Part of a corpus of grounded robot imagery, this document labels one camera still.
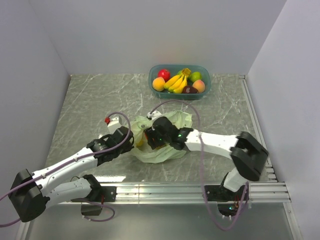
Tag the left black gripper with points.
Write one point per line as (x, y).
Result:
(128, 147)

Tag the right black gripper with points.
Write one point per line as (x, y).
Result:
(151, 133)

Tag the pale green plastic bag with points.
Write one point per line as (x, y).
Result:
(144, 153)

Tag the orange peach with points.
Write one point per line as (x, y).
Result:
(158, 84)
(199, 85)

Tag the yellow banana bunch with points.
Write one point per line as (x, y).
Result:
(178, 82)

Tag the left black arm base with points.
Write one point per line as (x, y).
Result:
(105, 197)

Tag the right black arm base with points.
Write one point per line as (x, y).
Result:
(228, 202)

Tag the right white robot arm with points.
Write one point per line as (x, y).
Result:
(247, 154)

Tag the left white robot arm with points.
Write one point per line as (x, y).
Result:
(33, 192)

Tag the dark red apple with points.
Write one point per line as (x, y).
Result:
(189, 90)

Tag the green pear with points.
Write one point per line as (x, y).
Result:
(195, 76)

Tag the teal plastic container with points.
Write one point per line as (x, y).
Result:
(174, 69)

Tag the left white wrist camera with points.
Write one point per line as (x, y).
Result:
(113, 123)

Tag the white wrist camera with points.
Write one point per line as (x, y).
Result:
(152, 115)
(113, 123)

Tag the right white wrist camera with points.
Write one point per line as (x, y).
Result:
(152, 115)

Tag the aluminium rail frame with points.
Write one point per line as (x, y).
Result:
(153, 202)

